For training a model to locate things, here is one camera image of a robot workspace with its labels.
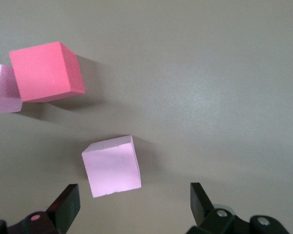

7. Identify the red foam cube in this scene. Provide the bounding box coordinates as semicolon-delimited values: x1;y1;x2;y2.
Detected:
9;41;85;103

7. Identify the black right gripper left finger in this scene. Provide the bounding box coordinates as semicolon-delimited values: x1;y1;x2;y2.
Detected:
0;184;81;234

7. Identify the pink foam cube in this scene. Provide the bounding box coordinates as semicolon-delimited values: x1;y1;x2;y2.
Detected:
82;135;142;198
0;60;23;115

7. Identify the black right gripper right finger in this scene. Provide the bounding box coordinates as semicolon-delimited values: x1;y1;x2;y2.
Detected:
187;182;290;234

